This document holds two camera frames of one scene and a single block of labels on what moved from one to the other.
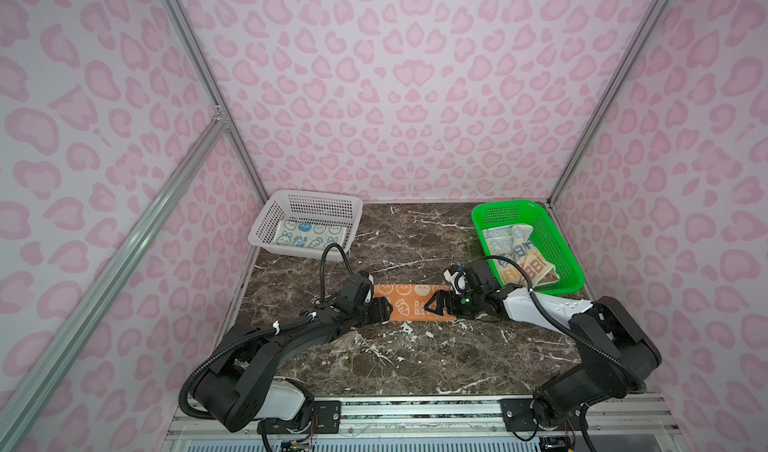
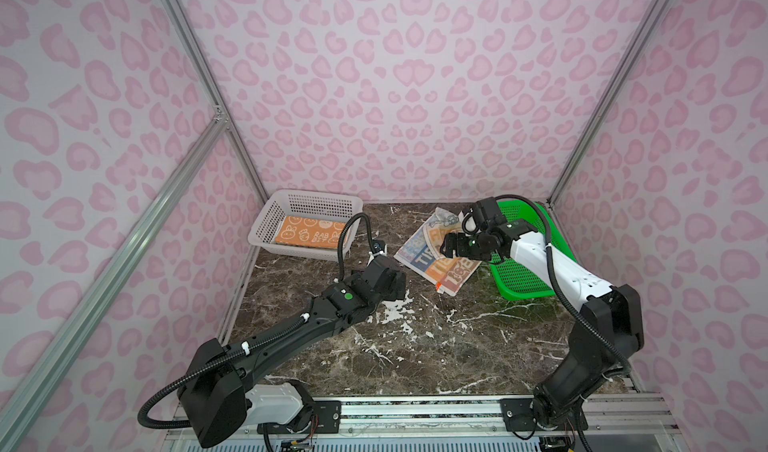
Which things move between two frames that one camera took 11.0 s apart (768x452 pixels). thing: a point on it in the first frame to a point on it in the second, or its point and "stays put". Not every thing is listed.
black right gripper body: [466, 303] to [473, 246]
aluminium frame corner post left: [216, 96] stays put
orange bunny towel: [408, 301] to [309, 232]
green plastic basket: [545, 235] stays put
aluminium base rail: [594, 423] stays put
